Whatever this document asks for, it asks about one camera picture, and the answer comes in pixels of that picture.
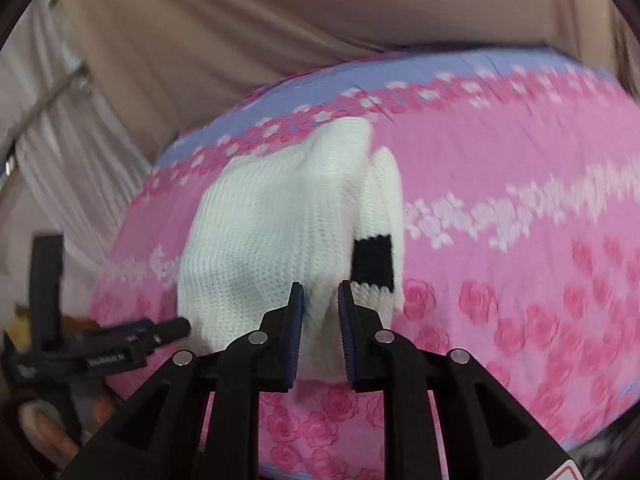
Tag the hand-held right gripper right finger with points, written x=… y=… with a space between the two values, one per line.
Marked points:
x=347 y=330

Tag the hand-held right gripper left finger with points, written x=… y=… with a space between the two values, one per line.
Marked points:
x=296 y=330

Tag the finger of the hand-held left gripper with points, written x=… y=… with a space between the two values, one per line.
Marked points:
x=167 y=329

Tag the white striped knit sweater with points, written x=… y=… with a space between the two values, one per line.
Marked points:
x=260 y=230

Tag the person's left hand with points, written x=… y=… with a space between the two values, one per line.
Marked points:
x=52 y=437

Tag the pink rose print blanket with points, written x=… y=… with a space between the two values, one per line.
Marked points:
x=500 y=270

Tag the white curtain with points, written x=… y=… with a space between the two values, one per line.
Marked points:
x=65 y=185

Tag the beige curtain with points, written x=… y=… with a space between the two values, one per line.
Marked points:
x=300 y=35

